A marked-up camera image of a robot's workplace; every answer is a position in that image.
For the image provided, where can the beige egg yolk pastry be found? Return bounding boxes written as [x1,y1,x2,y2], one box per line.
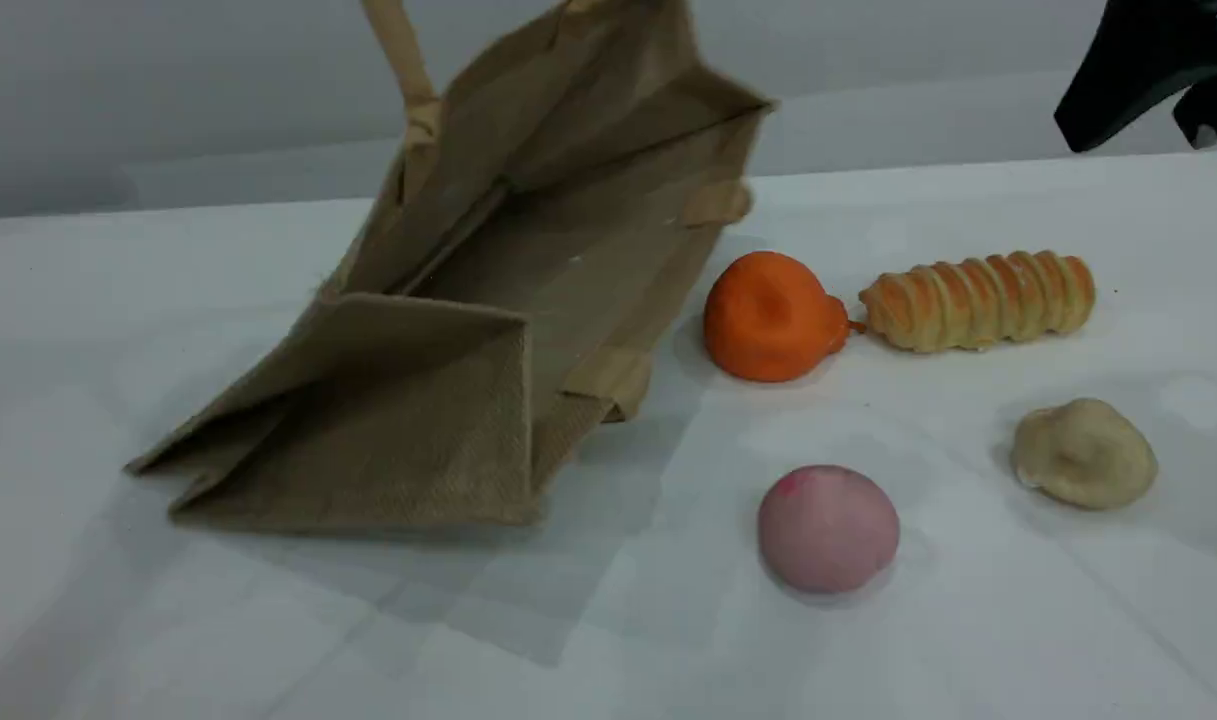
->
[1011,398,1159,511]

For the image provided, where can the orange toy fruit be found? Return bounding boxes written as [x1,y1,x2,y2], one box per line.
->
[703,250,864,384]

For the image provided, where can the pink round bun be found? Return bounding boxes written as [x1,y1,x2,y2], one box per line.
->
[758,464,901,595]

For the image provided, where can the brown jute tote bag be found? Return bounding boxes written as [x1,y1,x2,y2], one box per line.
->
[123,0,779,531]

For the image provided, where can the striped spiral bread roll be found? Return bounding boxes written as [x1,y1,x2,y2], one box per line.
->
[858,250,1097,354]

